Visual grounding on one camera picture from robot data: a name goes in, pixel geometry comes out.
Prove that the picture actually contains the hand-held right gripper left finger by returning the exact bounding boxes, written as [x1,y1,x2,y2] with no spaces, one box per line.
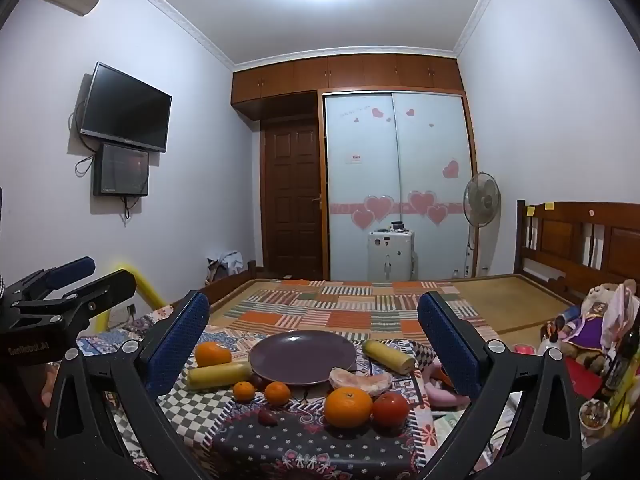
[44,290,211,480]

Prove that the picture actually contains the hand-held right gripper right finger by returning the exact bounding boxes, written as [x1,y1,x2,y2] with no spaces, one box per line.
[417,290,585,480]

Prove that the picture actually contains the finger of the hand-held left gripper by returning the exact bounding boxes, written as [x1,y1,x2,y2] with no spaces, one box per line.
[4,256,97,305]
[10,269,138,332]

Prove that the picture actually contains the medium orange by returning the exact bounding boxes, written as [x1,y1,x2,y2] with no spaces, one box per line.
[194,341,233,368]

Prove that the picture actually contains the long yellow-green cucumber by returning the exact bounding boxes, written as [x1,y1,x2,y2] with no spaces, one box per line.
[186,361,254,391]

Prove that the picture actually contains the yellow corn cob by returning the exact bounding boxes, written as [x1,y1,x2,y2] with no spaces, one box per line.
[362,339,416,374]

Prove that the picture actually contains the red tomato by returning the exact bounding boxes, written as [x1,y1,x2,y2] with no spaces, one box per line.
[371,392,410,429]

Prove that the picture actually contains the pink pillow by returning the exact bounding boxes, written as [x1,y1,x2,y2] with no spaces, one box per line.
[328,367,394,397]

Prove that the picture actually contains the large orange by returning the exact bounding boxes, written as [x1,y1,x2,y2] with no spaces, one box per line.
[323,386,374,430]

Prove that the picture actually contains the purple plate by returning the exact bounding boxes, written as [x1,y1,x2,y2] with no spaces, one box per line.
[248,330,359,387]

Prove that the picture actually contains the yellow padded pipe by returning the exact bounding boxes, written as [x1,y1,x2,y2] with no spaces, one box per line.
[97,262,169,332]

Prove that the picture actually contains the pink toy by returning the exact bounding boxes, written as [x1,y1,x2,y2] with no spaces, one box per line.
[420,360,471,408]

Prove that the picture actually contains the woven bed mat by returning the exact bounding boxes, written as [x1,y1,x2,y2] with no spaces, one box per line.
[207,275,577,343]

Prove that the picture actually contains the pile of bags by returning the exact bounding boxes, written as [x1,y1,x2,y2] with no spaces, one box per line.
[206,250,246,287]

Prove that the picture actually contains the striped patchwork blanket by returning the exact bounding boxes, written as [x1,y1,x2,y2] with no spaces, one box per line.
[222,279,501,347]

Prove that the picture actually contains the white box appliance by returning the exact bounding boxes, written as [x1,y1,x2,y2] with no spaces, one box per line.
[367,230,417,282]

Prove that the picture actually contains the printed patterned blanket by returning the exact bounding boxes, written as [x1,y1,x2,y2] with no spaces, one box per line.
[75,305,476,480]

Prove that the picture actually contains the standing fan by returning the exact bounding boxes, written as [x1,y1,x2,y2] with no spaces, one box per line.
[462,172,502,279]

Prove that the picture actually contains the cup of snacks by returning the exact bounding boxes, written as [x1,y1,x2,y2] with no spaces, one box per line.
[578,399,612,443]

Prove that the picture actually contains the dark bottle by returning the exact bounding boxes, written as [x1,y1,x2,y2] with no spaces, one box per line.
[602,317,640,401]

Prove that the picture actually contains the pile of clothes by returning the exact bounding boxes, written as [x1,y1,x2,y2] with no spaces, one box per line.
[600,280,640,356]

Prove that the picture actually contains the wardrobe with heart stickers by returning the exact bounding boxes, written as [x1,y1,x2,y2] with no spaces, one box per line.
[320,89,479,282]

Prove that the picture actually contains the brown wooden door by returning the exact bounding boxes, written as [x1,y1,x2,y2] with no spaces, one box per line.
[261,119,324,279]

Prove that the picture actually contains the wooden overhead cabinets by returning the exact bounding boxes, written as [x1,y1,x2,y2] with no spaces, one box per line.
[231,52,465,122]

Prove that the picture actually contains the small black wall monitor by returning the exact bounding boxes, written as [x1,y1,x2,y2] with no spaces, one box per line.
[92,143,150,198]

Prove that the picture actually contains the wooden bed frame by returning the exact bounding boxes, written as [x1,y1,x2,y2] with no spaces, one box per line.
[170,200,640,311]

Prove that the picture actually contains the wall-mounted black television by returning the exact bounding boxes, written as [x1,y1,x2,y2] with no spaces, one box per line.
[80,62,173,154]

